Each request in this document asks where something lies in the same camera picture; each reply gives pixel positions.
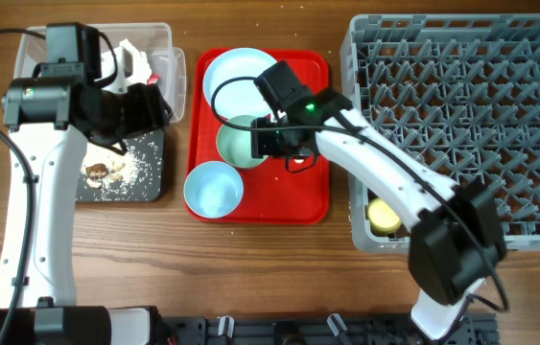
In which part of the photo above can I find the green bowl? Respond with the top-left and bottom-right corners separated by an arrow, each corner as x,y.
216,125 -> 268,169

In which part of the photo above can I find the black rectangular tray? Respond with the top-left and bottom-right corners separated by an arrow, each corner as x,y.
75,126 -> 166,204

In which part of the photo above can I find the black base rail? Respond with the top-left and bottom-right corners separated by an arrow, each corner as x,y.
158,313 -> 499,345

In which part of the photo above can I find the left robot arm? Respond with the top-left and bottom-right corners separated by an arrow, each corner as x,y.
0,22 -> 173,344

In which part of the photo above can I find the grey dishwasher rack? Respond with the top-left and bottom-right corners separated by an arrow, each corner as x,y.
340,14 -> 540,251

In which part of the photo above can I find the clear plastic waste bin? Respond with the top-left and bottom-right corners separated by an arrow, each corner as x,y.
12,22 -> 188,124

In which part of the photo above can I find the white napkin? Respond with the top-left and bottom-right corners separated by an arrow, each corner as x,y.
104,39 -> 153,94

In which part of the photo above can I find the food scraps and rice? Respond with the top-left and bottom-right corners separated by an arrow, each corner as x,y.
77,131 -> 164,201

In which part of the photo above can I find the red serving tray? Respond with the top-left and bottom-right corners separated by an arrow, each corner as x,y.
186,48 -> 330,225

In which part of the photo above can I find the light blue plate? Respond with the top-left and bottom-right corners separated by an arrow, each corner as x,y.
202,48 -> 277,119

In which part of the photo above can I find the yellow cup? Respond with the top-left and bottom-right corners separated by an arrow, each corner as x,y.
366,198 -> 402,236

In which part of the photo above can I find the red snack wrapper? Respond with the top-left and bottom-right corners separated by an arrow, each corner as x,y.
147,73 -> 160,85

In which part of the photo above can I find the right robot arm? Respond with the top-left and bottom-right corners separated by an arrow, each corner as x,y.
251,60 -> 508,340

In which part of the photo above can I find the light blue bowl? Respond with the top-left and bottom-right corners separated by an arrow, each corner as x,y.
183,161 -> 245,219

